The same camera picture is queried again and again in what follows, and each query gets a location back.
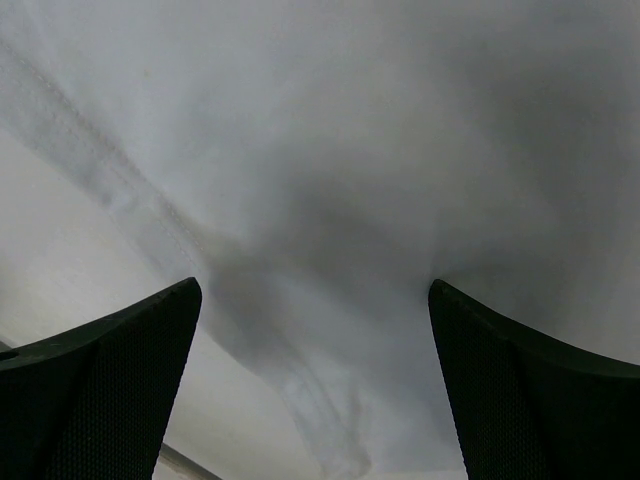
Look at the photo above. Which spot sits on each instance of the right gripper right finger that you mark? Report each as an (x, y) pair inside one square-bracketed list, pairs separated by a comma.
[(528, 406)]

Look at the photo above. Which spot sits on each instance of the aluminium table edge rail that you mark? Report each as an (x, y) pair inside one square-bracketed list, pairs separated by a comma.
[(184, 465)]

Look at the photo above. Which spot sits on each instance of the white skirt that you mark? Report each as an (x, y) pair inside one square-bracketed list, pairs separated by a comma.
[(316, 165)]

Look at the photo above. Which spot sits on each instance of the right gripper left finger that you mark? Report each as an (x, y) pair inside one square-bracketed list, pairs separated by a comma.
[(94, 402)]

